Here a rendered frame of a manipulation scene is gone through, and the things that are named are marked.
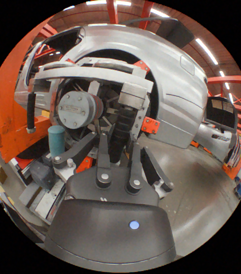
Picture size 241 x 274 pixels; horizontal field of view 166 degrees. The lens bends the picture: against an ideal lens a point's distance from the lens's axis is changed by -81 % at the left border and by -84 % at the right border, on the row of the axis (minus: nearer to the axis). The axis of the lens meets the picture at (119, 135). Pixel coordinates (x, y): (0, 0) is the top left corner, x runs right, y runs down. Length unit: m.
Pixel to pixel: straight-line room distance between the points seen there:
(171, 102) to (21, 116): 1.02
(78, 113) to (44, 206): 0.85
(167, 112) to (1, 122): 1.03
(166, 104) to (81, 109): 0.52
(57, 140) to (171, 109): 0.71
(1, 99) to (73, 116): 0.47
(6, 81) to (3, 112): 0.16
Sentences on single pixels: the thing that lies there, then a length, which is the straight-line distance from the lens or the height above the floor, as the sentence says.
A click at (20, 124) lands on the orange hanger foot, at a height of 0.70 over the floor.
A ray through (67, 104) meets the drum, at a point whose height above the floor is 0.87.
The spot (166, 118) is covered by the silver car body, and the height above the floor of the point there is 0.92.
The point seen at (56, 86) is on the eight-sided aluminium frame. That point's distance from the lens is 0.55.
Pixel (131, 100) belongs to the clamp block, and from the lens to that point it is 0.17.
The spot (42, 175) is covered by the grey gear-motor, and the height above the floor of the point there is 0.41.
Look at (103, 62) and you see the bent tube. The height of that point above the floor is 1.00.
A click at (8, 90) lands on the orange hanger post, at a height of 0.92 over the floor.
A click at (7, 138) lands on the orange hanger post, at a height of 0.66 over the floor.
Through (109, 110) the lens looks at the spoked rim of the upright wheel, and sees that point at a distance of 0.50.
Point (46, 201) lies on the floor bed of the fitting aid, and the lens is 0.93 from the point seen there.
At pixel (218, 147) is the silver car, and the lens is 2.43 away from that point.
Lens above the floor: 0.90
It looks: 20 degrees down
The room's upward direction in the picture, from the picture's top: 17 degrees clockwise
